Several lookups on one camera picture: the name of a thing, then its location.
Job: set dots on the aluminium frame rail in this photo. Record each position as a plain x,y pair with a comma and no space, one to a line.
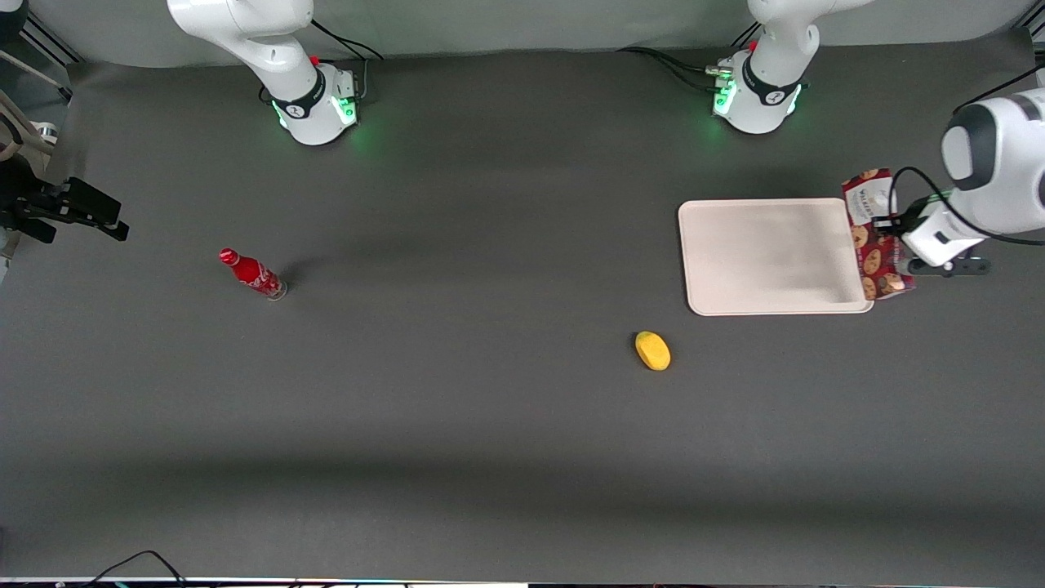
51,42

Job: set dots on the red soda bottle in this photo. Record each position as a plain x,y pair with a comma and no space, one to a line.
253,274

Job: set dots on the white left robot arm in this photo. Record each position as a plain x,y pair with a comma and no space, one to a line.
1000,159

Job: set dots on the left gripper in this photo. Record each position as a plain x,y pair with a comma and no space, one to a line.
896,224

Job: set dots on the red cookie box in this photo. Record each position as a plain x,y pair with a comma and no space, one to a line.
872,257

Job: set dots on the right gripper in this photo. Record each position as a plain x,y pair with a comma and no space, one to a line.
24,204

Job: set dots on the beige plastic tray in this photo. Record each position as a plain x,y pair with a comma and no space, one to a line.
771,256

